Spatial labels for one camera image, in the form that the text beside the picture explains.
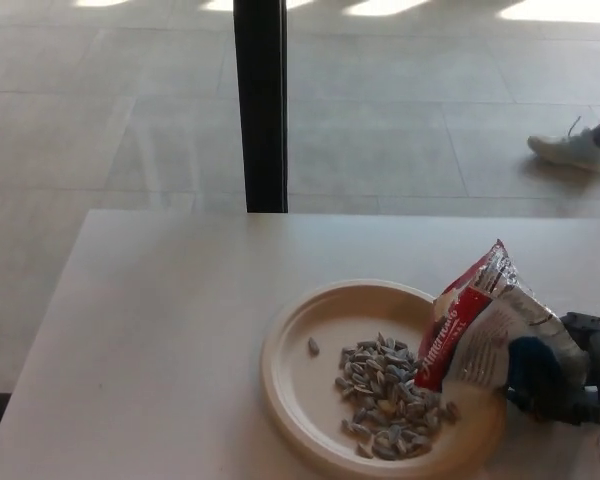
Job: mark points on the white sneaker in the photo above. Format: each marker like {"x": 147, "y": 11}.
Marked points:
{"x": 572, "y": 150}

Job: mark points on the red white sunflower seed bag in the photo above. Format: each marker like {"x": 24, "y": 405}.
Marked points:
{"x": 470, "y": 345}

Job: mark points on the black vertical window post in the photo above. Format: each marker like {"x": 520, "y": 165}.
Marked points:
{"x": 262, "y": 100}

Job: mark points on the pile of sunflower seeds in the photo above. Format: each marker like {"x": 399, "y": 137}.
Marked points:
{"x": 390, "y": 395}

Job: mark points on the beige round paper plate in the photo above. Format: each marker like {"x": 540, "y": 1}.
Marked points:
{"x": 325, "y": 390}

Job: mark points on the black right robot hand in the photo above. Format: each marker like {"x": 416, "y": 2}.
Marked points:
{"x": 535, "y": 365}

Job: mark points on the single striped sunflower seed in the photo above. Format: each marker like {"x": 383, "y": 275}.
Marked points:
{"x": 313, "y": 346}

